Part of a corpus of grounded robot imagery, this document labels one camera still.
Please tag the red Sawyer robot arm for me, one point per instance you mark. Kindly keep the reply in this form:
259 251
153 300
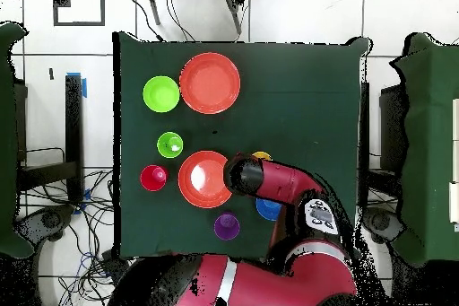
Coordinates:
279 281

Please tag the red cup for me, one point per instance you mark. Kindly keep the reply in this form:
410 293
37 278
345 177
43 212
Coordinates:
152 178

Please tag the black metal stand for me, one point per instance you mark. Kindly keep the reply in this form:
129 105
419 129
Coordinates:
73 123
389 123

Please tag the dark green table cloth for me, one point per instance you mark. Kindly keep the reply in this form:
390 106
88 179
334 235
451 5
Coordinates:
304 87

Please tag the yellow ridged cup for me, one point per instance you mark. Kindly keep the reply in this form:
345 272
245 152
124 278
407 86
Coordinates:
261 156

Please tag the grey chair base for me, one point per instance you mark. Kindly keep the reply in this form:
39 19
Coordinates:
380 220
50 220

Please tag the purple cup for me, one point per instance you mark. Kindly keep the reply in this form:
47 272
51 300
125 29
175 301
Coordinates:
226 227

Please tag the large orange bowl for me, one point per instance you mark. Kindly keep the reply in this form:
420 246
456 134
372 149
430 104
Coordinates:
200 180
209 83

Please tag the small green bowl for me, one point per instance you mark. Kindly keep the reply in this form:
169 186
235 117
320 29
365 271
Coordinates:
161 93

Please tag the green ridged cup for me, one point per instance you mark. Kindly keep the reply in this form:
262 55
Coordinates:
168 142

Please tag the black power brick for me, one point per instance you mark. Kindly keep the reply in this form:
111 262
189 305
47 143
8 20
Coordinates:
116 264

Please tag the green cloth covered table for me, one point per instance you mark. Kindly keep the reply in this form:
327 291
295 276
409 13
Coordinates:
7 141
426 141

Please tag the small dark blue bowl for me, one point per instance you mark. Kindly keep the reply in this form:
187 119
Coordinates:
267 209

